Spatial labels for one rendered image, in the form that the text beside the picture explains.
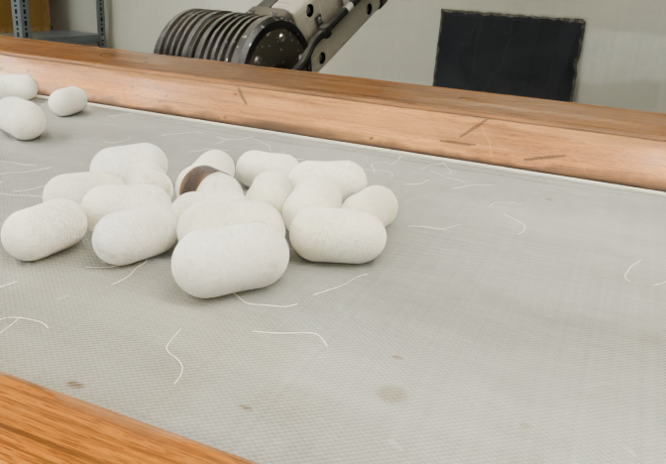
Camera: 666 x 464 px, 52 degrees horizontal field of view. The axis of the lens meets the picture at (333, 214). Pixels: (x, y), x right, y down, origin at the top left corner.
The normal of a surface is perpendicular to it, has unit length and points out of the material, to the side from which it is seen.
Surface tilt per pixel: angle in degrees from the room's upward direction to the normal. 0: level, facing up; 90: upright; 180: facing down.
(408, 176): 0
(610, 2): 90
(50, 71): 45
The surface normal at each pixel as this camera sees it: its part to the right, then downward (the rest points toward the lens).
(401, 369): 0.05, -0.94
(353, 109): -0.25, -0.47
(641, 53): -0.39, 0.28
